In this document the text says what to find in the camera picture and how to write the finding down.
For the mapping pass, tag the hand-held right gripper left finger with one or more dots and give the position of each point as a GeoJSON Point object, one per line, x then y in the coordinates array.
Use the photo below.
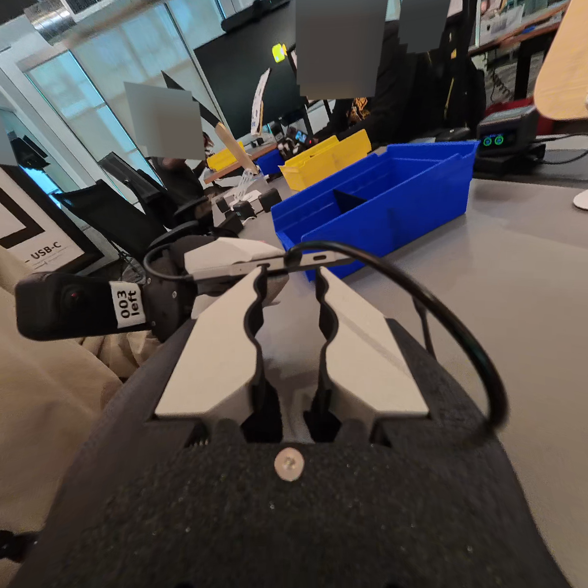
{"type": "Point", "coordinates": [216, 358]}

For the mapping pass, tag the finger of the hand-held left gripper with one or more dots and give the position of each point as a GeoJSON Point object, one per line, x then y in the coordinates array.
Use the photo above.
{"type": "Point", "coordinates": [229, 250]}
{"type": "Point", "coordinates": [209, 296]}

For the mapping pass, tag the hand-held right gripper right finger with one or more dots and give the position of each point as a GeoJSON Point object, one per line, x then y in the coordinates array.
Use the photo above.
{"type": "Point", "coordinates": [372, 363]}

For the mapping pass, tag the grey USB hub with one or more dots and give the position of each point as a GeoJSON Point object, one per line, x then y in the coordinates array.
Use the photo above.
{"type": "Point", "coordinates": [330, 258]}

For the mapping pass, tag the blue storage bin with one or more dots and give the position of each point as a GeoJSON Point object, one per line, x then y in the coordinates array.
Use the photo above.
{"type": "Point", "coordinates": [413, 206]}
{"type": "Point", "coordinates": [271, 163]}

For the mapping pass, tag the black charger block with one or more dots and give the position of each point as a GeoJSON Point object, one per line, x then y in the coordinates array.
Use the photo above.
{"type": "Point", "coordinates": [270, 200]}
{"type": "Point", "coordinates": [232, 224]}
{"type": "Point", "coordinates": [243, 210]}

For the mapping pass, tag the yellow storage bin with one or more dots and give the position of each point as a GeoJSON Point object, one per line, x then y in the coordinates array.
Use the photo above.
{"type": "Point", "coordinates": [321, 170]}
{"type": "Point", "coordinates": [220, 160]}

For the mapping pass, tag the black office chair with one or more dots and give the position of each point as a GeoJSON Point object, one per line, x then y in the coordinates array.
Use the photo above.
{"type": "Point", "coordinates": [105, 220]}
{"type": "Point", "coordinates": [133, 179]}

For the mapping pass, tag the black framed marker sign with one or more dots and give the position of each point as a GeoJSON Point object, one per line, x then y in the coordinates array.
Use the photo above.
{"type": "Point", "coordinates": [55, 257]}

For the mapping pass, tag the black bin divider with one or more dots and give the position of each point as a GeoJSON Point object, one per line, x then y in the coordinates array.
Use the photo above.
{"type": "Point", "coordinates": [347, 200]}

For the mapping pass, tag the black monitor screen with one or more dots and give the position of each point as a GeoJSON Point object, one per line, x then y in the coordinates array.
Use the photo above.
{"type": "Point", "coordinates": [239, 82]}

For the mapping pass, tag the person's beige clothing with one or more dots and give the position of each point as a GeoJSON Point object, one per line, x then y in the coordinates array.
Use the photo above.
{"type": "Point", "coordinates": [46, 413]}

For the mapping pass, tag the black power adapter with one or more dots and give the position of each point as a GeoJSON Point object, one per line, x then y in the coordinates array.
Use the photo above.
{"type": "Point", "coordinates": [510, 164]}

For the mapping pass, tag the black power station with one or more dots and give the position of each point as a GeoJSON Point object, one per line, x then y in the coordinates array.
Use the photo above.
{"type": "Point", "coordinates": [505, 121]}

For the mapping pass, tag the wooden book stand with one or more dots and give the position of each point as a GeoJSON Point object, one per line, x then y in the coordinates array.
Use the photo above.
{"type": "Point", "coordinates": [565, 69]}

